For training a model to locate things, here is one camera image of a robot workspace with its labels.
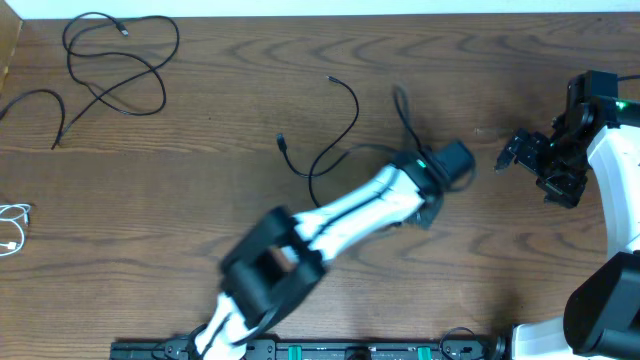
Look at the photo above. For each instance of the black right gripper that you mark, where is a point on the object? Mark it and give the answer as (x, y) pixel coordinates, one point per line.
(564, 192)

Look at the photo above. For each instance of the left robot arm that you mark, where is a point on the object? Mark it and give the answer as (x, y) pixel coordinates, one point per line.
(270, 272)

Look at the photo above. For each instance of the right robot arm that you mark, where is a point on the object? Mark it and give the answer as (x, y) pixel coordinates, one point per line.
(595, 140)

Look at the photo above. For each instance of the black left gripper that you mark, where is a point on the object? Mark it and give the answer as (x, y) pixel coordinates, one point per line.
(430, 213)

